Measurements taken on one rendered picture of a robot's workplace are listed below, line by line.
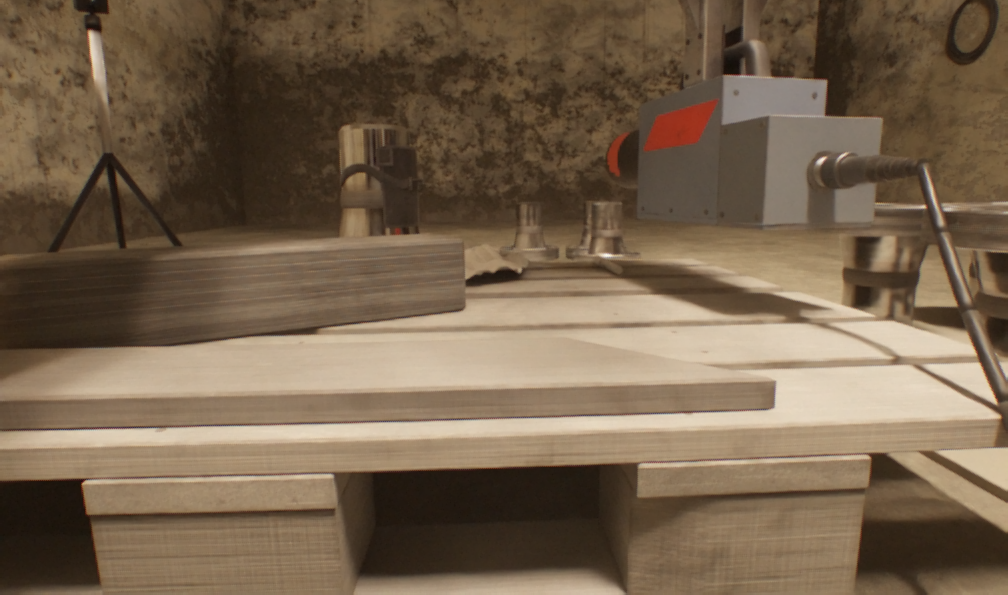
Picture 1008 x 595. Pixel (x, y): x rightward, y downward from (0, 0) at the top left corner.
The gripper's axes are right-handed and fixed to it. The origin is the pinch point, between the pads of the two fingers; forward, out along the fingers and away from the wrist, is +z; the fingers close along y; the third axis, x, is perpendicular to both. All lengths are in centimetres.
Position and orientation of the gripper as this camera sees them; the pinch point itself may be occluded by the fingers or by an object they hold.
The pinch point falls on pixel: (720, 58)
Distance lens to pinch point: 80.9
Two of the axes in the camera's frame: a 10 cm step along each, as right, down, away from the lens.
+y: 9.8, -0.5, 2.1
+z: 0.1, 9.9, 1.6
